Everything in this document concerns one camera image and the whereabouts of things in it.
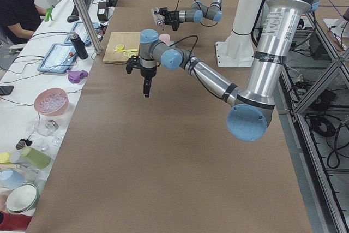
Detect black water bottle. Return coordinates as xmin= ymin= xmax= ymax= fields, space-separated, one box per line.
xmin=69 ymin=31 xmax=88 ymax=59

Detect black computer mouse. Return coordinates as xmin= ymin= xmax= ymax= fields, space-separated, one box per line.
xmin=67 ymin=15 xmax=79 ymax=23

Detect aluminium frame post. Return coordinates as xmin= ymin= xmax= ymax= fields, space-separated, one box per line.
xmin=73 ymin=0 xmax=102 ymax=55

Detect clear glass cup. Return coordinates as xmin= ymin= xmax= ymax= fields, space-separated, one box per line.
xmin=33 ymin=120 xmax=59 ymax=136

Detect seated person black shirt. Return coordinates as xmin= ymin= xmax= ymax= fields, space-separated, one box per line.
xmin=1 ymin=0 xmax=46 ymax=44

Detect green clamp tool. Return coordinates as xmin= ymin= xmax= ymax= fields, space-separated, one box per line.
xmin=44 ymin=5 xmax=55 ymax=22

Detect black smartphone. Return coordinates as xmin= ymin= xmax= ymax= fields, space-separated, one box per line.
xmin=0 ymin=85 xmax=14 ymax=96

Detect purple cloth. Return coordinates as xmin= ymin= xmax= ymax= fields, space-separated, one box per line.
xmin=66 ymin=70 xmax=88 ymax=83

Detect lower blue teach pendant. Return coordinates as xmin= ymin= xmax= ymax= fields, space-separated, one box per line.
xmin=37 ymin=44 xmax=76 ymax=74

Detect pink bowl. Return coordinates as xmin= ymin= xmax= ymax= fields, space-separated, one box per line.
xmin=34 ymin=88 xmax=69 ymax=116

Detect wooden cutting board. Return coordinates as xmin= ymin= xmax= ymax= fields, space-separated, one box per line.
xmin=103 ymin=32 xmax=140 ymax=64

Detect black keyboard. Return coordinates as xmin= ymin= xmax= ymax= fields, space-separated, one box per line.
xmin=70 ymin=0 xmax=94 ymax=17

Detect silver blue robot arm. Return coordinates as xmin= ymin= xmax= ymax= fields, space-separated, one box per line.
xmin=151 ymin=0 xmax=222 ymax=31
xmin=136 ymin=0 xmax=320 ymax=141

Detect pink plastic cup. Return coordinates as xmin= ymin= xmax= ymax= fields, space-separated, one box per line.
xmin=159 ymin=33 xmax=171 ymax=46

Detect light blue cup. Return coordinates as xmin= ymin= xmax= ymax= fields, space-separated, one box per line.
xmin=1 ymin=169 xmax=25 ymax=190

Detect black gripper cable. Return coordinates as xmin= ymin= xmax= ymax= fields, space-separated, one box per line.
xmin=169 ymin=35 xmax=199 ymax=53

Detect clear glass sauce bottle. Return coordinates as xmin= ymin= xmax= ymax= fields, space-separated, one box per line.
xmin=151 ymin=7 xmax=165 ymax=31

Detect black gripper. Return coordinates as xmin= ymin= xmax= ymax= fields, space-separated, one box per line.
xmin=140 ymin=67 xmax=157 ymax=98
xmin=159 ymin=7 xmax=180 ymax=31

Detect black gripper camera mount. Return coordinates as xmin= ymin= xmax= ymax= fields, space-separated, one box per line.
xmin=126 ymin=55 xmax=141 ymax=74

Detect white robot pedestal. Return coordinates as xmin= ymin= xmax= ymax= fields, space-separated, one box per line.
xmin=216 ymin=0 xmax=262 ymax=67

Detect yellow lemon slices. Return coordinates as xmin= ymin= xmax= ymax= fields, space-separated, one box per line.
xmin=114 ymin=44 xmax=139 ymax=60

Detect green cup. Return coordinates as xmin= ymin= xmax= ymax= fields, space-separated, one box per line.
xmin=20 ymin=146 xmax=51 ymax=169

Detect yellow cup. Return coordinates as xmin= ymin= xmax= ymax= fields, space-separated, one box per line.
xmin=0 ymin=152 xmax=11 ymax=164

